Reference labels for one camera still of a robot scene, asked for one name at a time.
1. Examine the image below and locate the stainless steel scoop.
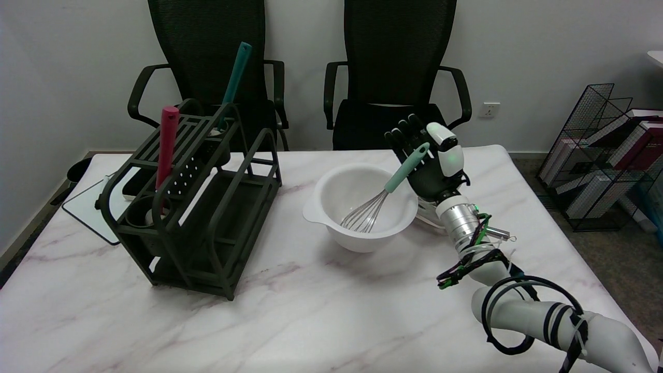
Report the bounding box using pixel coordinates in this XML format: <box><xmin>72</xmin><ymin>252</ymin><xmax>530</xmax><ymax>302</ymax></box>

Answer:
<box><xmin>414</xmin><ymin>199</ymin><xmax>517</xmax><ymax>242</ymax></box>

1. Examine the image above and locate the white board with black edge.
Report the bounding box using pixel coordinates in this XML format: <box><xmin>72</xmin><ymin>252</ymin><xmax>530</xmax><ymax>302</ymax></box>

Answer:
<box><xmin>62</xmin><ymin>155</ymin><xmax>135</xmax><ymax>246</ymax></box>

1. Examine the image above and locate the dark green utensil rack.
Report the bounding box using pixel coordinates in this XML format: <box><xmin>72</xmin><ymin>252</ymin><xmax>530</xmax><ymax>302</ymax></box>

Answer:
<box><xmin>95</xmin><ymin>98</ymin><xmax>283</xmax><ymax>301</ymax></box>

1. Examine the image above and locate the white paperback book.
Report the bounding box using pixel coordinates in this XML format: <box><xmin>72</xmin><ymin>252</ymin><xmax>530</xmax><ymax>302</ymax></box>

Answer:
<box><xmin>565</xmin><ymin>174</ymin><xmax>617</xmax><ymax>218</ymax></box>

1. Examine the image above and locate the black wire mesh rack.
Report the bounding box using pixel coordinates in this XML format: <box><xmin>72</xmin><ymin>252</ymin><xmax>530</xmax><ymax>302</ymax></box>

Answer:
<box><xmin>539</xmin><ymin>83</ymin><xmax>663</xmax><ymax>232</ymax></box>

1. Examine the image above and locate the black mesh office chair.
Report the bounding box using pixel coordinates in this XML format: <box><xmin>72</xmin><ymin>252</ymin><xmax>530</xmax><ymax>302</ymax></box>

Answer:
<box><xmin>323</xmin><ymin>0</ymin><xmax>472</xmax><ymax>151</ymax></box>
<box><xmin>127</xmin><ymin>0</ymin><xmax>290</xmax><ymax>152</ymax></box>

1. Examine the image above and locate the whisk with mint handle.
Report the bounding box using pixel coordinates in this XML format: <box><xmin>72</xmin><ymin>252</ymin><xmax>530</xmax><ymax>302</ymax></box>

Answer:
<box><xmin>340</xmin><ymin>143</ymin><xmax>430</xmax><ymax>234</ymax></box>

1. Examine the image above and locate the black waste bin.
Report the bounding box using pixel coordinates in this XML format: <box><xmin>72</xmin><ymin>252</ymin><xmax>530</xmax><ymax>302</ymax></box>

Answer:
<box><xmin>66</xmin><ymin>157</ymin><xmax>93</xmax><ymax>183</ymax></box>

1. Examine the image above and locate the red handled utensil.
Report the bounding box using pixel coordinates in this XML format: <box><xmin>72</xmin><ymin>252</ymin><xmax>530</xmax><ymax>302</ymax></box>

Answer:
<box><xmin>155</xmin><ymin>106</ymin><xmax>180</xmax><ymax>216</ymax></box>

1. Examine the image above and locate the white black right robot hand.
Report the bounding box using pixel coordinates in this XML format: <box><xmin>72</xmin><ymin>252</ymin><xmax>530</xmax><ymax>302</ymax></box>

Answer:
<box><xmin>384</xmin><ymin>114</ymin><xmax>471</xmax><ymax>204</ymax></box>

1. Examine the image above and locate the white mixing bowl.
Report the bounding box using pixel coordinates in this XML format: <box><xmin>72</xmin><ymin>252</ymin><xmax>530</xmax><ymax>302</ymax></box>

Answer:
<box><xmin>302</xmin><ymin>163</ymin><xmax>419</xmax><ymax>253</ymax></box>

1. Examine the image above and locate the maroon hardcover book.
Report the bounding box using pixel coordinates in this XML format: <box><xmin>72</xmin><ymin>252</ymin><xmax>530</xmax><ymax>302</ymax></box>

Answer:
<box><xmin>614</xmin><ymin>117</ymin><xmax>663</xmax><ymax>171</ymax></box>

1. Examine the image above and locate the black cable loop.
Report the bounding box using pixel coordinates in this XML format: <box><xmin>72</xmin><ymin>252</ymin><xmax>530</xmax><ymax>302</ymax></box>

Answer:
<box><xmin>481</xmin><ymin>276</ymin><xmax>588</xmax><ymax>356</ymax></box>

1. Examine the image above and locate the teal handled utensil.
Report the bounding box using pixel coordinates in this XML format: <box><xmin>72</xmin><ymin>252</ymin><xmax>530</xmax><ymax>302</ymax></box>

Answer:
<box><xmin>210</xmin><ymin>42</ymin><xmax>253</xmax><ymax>136</ymax></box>

